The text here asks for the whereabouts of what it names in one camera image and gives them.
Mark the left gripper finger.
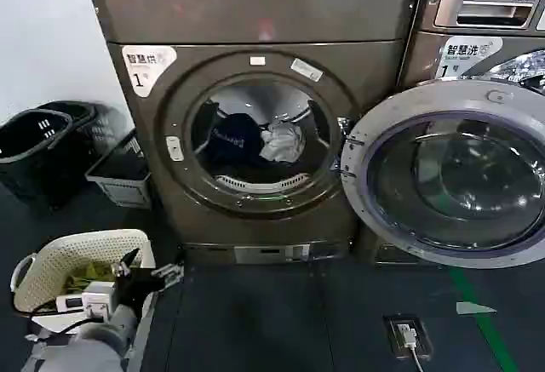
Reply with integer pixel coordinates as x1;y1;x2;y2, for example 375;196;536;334
112;248;142;278
152;262;186;287

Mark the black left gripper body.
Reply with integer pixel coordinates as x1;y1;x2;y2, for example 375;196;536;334
115;266;166;307

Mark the olive green cloth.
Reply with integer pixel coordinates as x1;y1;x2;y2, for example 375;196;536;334
62;260;119;295

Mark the white perforated laundry basket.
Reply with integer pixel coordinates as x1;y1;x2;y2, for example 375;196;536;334
9;228;157;372

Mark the grey slatted plastic crate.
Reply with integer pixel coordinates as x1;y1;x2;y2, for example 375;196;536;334
84;129;152;209

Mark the black plastic laundry basket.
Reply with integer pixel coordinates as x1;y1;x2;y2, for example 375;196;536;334
0;108;74;203
35;100;112;157

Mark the dark blue printed garment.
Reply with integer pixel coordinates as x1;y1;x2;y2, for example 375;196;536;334
203;111;274;169

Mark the white crumpled garment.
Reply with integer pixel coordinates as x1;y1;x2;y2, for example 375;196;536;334
258;121;307;163

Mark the white number sticker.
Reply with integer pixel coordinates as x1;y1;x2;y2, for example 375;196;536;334
121;44;178;99
438;35;504;80

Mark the floor power socket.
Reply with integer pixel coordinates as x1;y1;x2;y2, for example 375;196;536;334
382;313;427;357

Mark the grey-brown front-loading dryer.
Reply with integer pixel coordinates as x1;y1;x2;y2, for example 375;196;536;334
84;0;423;265

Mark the round glass dryer door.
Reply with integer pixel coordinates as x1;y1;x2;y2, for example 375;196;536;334
340;80;545;269

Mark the grey washing machine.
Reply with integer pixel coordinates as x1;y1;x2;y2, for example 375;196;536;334
374;0;545;267

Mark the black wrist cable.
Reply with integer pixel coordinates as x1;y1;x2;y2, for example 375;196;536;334
15;298;106;335

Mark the white plug with cable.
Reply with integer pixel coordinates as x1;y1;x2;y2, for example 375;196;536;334
397;322;427;372

